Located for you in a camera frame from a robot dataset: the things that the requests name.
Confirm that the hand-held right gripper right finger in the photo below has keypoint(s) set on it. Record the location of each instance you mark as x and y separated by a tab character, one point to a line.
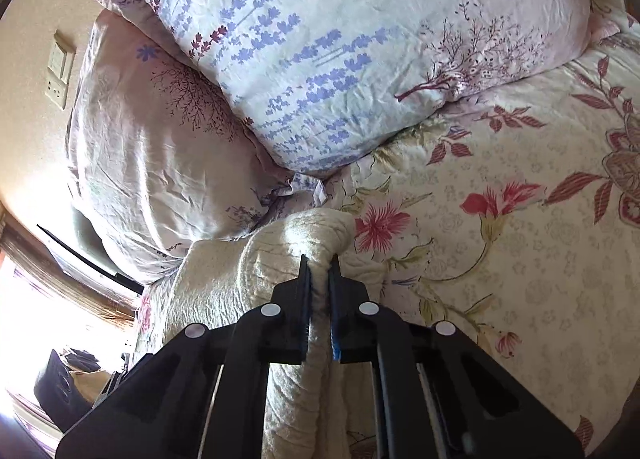
334	321

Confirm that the wooden headboard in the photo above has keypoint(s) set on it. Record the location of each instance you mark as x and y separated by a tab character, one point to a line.
60	269

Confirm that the beige wall socket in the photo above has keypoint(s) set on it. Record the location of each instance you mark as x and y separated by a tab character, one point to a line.
56	91

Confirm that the floral bedspread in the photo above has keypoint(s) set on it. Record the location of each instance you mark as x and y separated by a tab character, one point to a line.
525	239

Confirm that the pink floral print pillow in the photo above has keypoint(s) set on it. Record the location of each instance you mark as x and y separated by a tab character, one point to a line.
160	164
350	29

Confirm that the white knitted cloth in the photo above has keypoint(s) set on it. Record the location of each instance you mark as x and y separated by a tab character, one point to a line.
280	249

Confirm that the black bag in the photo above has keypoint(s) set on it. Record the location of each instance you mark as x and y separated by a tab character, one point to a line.
65	389

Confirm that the beige wall switch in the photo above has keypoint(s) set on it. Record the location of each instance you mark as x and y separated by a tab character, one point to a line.
61	55

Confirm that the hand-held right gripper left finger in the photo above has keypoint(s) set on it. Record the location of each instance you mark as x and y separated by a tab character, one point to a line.
304	301

